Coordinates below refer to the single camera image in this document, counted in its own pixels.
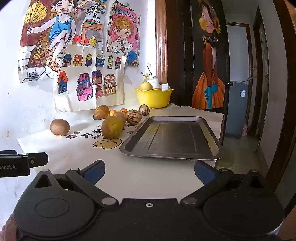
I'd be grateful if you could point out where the yellow flower sprig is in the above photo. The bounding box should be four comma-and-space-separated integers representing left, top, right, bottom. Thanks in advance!
141, 61, 154, 79

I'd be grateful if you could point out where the brown kiwi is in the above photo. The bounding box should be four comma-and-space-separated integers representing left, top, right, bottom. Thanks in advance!
50, 119, 70, 136

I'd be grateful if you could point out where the grey metal baking tray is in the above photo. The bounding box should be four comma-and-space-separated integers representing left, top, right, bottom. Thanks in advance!
120, 116, 223, 161

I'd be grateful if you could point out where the yellow-green round fruit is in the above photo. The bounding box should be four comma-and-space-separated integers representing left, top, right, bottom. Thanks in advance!
101, 116, 125, 139
114, 112, 127, 126

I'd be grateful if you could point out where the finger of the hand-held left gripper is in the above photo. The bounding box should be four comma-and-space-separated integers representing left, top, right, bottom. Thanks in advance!
18, 152, 49, 168

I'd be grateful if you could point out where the pale yellow bucket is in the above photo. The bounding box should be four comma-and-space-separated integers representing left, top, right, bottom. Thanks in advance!
216, 153, 235, 171

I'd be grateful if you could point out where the brown wooden door post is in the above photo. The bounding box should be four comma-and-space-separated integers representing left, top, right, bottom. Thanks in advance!
155, 0, 168, 85

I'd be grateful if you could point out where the striped pepino melon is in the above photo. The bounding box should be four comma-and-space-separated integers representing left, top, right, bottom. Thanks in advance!
126, 109, 142, 124
138, 104, 150, 116

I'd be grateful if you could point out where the dark wooden door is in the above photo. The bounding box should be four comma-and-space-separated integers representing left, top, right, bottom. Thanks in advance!
166, 0, 230, 114

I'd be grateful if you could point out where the colourful houses wall drawing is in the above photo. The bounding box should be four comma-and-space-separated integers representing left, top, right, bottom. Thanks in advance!
54, 44, 127, 113

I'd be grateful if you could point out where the yellow plastic bowl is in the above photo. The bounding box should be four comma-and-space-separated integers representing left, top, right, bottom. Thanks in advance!
135, 87, 174, 109

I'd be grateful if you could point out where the fan and figure wall drawing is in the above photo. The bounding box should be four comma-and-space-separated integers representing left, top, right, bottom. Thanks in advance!
18, 0, 109, 84

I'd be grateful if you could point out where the orange dress door poster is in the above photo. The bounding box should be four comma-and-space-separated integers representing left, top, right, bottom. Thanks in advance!
191, 0, 228, 110

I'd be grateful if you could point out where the teddy bear figure wall drawing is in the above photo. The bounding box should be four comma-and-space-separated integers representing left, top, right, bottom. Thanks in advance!
106, 0, 141, 67

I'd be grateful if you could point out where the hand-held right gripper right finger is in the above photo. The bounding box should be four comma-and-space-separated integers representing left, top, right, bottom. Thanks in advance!
180, 160, 265, 207

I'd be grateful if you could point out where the dark brown wooden frame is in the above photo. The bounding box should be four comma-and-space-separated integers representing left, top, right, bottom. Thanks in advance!
265, 0, 296, 193

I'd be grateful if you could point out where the white jar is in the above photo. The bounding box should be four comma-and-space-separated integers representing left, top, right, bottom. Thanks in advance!
148, 77, 160, 90

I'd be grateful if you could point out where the brown mango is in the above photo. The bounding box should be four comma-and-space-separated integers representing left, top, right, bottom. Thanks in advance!
93, 105, 110, 120

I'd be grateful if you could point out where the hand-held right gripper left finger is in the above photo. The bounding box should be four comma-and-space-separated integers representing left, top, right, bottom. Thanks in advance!
35, 159, 119, 208

